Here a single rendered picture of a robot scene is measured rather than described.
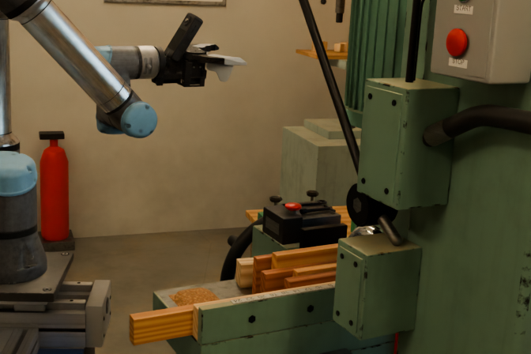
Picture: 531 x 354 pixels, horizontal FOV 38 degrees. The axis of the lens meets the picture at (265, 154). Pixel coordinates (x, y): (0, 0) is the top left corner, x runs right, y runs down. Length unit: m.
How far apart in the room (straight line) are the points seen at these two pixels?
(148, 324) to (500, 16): 0.64
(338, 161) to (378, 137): 2.47
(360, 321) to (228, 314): 0.21
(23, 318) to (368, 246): 0.81
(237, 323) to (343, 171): 2.35
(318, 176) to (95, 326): 1.98
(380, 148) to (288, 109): 3.43
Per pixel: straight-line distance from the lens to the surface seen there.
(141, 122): 1.60
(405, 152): 0.94
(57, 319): 1.61
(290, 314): 1.20
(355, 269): 1.03
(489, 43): 0.85
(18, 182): 1.55
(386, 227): 1.05
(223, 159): 4.33
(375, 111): 0.98
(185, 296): 1.27
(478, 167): 0.96
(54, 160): 3.99
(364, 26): 1.19
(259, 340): 1.19
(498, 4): 0.85
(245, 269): 1.33
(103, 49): 1.73
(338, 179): 3.47
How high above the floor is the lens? 1.42
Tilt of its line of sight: 13 degrees down
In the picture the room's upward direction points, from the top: 3 degrees clockwise
